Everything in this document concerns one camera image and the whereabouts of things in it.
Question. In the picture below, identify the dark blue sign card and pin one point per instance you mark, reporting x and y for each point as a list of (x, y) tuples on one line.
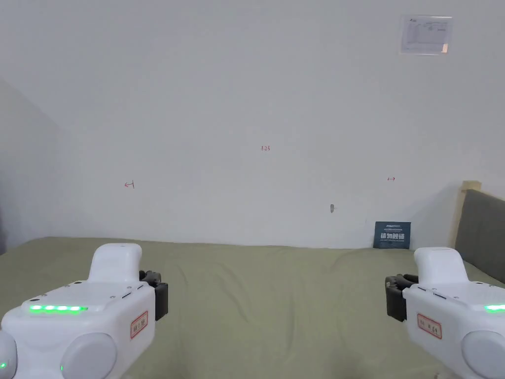
[(392, 235)]

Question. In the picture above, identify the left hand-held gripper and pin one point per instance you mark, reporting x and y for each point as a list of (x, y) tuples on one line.
[(90, 312)]

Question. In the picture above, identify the bed with pale green sheet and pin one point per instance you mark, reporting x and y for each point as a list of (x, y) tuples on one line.
[(256, 296)]

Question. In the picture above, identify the grey padded headboard, wooden frame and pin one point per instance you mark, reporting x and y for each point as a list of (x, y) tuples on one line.
[(485, 229)]

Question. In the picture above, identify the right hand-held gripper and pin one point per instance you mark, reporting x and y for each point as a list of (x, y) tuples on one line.
[(453, 316)]

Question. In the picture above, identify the white paper notice sheet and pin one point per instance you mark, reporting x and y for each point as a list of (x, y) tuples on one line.
[(426, 34)]

